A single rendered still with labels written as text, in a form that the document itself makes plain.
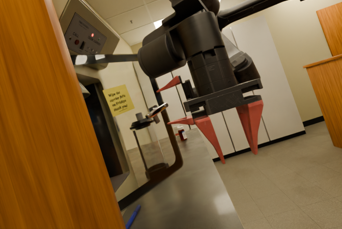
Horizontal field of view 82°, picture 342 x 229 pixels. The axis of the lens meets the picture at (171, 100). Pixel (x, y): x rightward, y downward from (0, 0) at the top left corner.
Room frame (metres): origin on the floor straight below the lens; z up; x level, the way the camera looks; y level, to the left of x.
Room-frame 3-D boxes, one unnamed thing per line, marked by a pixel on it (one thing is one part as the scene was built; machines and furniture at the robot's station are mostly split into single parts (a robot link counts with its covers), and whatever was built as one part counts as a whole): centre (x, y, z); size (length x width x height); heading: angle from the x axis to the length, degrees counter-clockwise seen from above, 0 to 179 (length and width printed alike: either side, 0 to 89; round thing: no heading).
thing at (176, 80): (0.57, -0.02, 1.23); 0.09 x 0.07 x 0.07; 85
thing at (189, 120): (0.57, -0.02, 1.16); 0.09 x 0.07 x 0.07; 85
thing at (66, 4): (0.59, 0.18, 1.46); 0.32 x 0.12 x 0.10; 176
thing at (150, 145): (0.56, 0.13, 1.19); 0.30 x 0.01 x 0.40; 138
